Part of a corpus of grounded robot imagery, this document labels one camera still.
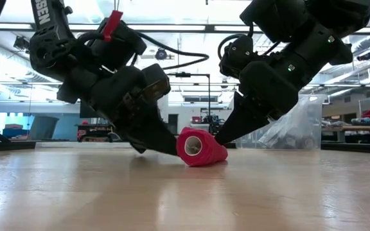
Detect distant robot workstation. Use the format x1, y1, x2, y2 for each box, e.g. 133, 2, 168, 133
191, 114, 220, 134

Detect black camera cable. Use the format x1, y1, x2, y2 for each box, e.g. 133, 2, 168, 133
216, 22, 255, 60
135, 31, 211, 71

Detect blue storage crate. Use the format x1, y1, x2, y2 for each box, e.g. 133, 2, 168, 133
2, 127, 30, 139

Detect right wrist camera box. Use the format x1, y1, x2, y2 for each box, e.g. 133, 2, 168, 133
218, 34, 255, 78

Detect clear plastic storage bin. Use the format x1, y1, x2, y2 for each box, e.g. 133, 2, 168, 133
234, 94, 329, 151

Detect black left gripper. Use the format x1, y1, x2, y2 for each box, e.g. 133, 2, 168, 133
57, 65, 179, 157

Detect red elastic bandage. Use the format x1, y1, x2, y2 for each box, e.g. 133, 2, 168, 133
175, 126, 229, 167

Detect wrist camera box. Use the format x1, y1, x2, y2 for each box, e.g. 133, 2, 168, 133
218, 34, 255, 78
139, 63, 172, 102

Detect black overhead stand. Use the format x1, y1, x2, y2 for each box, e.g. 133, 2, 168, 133
168, 72, 211, 126

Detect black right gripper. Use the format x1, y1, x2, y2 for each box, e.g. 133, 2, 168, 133
215, 59, 301, 146

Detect red cable clip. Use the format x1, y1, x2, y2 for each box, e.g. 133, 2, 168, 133
102, 10, 124, 42

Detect black ceiling-mounted camera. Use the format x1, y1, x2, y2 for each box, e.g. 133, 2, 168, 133
13, 35, 31, 52

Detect clear bags with black items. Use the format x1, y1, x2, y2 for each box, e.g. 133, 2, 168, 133
258, 98, 321, 150

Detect grey waste can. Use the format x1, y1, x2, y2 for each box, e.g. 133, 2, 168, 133
29, 115, 60, 141

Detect black right camera cable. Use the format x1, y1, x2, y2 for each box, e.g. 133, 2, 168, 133
216, 22, 255, 60

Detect long wooden work table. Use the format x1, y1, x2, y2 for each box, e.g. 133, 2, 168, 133
321, 124, 370, 144

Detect black left camera cable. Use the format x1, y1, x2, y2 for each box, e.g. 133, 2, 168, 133
135, 31, 211, 71

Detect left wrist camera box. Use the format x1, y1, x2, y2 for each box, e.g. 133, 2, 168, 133
139, 63, 172, 102

